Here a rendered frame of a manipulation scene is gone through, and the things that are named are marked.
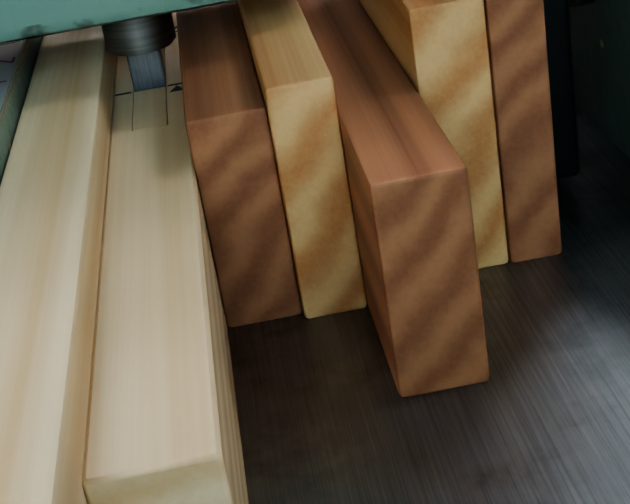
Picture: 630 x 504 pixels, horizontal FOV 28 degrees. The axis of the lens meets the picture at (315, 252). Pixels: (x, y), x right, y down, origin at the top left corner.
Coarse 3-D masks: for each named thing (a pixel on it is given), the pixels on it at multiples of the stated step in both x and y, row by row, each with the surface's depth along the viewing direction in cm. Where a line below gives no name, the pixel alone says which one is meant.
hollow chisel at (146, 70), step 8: (128, 56) 34; (136, 56) 34; (144, 56) 34; (152, 56) 34; (160, 56) 34; (128, 64) 34; (136, 64) 34; (144, 64) 34; (152, 64) 34; (160, 64) 34; (136, 72) 34; (144, 72) 34; (152, 72) 34; (160, 72) 34; (136, 80) 34; (144, 80) 34; (152, 80) 34; (160, 80) 34; (136, 88) 34; (144, 88) 34; (152, 88) 34
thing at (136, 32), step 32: (0, 0) 30; (32, 0) 30; (64, 0) 30; (96, 0) 30; (128, 0) 30; (160, 0) 30; (192, 0) 30; (224, 0) 30; (0, 32) 30; (32, 32) 30; (128, 32) 33; (160, 32) 33
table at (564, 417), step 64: (576, 192) 33; (576, 256) 30; (320, 320) 29; (512, 320) 28; (576, 320) 27; (256, 384) 27; (320, 384) 26; (384, 384) 26; (512, 384) 25; (576, 384) 25; (256, 448) 25; (320, 448) 24; (384, 448) 24; (448, 448) 24; (512, 448) 23; (576, 448) 23
